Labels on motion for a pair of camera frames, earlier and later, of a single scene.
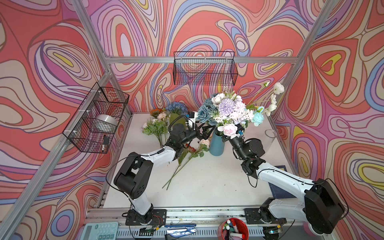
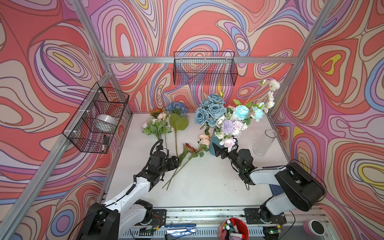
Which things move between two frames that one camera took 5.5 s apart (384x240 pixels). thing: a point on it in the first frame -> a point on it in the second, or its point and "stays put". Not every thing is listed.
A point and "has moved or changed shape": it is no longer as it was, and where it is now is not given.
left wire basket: (94, 128) stays put
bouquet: (226, 108) has moved or changed shape
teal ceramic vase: (216, 145) stays put
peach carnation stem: (204, 145) stays put
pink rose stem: (230, 130) -> (228, 143)
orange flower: (155, 112) stays put
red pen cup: (233, 229) stays put
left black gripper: (202, 131) -> (169, 162)
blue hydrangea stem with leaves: (177, 111) stays put
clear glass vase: (270, 135) stays put
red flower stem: (188, 148) stays put
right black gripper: (229, 139) -> (229, 154)
